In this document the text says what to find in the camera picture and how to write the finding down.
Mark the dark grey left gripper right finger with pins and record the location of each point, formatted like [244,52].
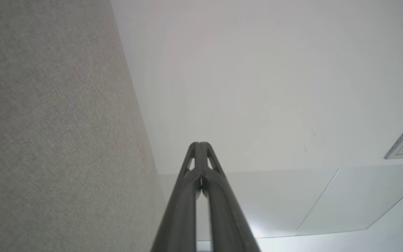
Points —
[224,210]

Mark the grey fabric sofa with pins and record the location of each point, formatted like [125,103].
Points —
[58,133]

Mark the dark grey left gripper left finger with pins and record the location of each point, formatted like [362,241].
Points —
[182,210]

